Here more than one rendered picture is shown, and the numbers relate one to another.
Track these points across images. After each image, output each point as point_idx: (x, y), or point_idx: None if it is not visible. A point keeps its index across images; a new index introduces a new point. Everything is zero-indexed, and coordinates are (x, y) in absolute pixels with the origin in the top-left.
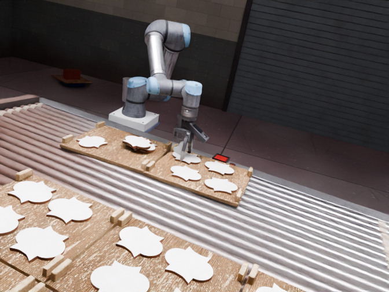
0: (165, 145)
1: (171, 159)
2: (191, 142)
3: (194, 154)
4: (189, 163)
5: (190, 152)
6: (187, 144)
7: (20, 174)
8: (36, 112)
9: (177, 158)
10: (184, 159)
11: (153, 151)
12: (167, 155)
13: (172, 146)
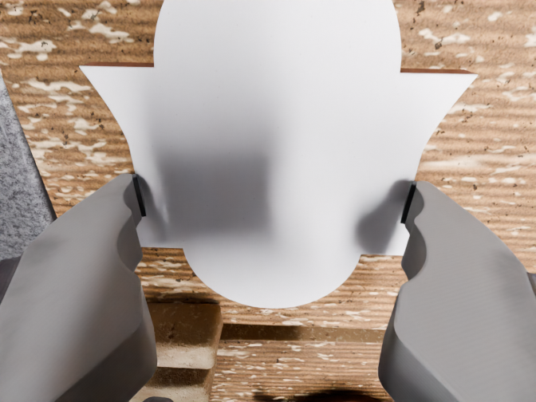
0: (210, 388)
1: (386, 275)
2: (85, 324)
3: (54, 116)
4: (474, 76)
5: (137, 178)
6: (510, 399)
7: None
8: None
9: (394, 242)
10: (376, 165)
11: (322, 389)
12: (328, 313)
13: (205, 366)
